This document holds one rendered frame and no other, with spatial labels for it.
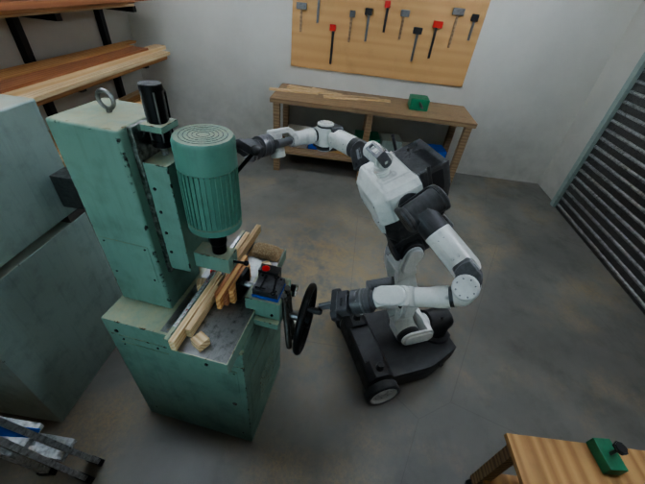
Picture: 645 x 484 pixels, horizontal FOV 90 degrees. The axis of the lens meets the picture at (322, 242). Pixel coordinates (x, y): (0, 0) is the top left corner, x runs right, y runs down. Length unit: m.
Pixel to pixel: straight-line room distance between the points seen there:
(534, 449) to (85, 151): 1.86
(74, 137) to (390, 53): 3.58
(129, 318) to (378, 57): 3.65
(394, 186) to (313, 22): 3.26
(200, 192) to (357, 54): 3.45
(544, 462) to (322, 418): 1.02
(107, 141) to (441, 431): 2.03
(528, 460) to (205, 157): 1.56
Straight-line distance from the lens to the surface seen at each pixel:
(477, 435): 2.25
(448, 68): 4.36
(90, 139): 1.11
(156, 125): 1.06
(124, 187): 1.13
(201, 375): 1.53
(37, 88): 3.24
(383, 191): 1.17
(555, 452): 1.76
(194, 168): 0.97
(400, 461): 2.04
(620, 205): 4.07
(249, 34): 4.44
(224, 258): 1.21
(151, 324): 1.43
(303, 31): 4.27
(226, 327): 1.22
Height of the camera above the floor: 1.87
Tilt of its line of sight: 39 degrees down
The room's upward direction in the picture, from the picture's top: 7 degrees clockwise
